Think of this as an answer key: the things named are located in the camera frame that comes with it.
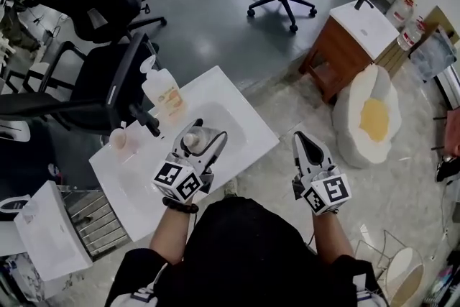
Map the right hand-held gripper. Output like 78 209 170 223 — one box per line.
291 131 351 217

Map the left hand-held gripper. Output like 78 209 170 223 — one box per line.
151 118 229 206

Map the person's left forearm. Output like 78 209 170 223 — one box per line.
148 203 197 266

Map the person's right forearm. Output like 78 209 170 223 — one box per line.
310 211 357 266

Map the black sink faucet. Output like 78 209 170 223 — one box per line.
128 103 162 139

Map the white sink basin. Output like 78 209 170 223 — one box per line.
88 65 281 242

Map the person's shoe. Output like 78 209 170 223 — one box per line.
224 177 239 197

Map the egg-shaped floor cushion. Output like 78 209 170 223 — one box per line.
331 65 402 170

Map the small pink cup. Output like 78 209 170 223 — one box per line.
108 121 141 160

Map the wooden vanity cabinet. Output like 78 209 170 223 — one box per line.
298 0 400 106

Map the person's black shirt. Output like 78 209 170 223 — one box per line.
103 197 391 307

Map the pink armchair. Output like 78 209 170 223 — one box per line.
444 106 460 156

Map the clear water jug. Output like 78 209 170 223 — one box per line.
395 15 428 52
385 0 417 30

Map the marble pattern panel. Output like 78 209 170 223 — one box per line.
409 27 458 83

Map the white rectangular basin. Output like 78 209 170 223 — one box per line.
13 180 94 283

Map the white paper bag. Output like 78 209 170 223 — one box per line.
0 193 34 257

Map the dark bead bracelet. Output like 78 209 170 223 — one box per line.
161 196 200 215

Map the metal wire rack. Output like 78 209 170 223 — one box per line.
58 188 130 260

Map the metal wire chair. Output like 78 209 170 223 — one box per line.
355 229 427 307

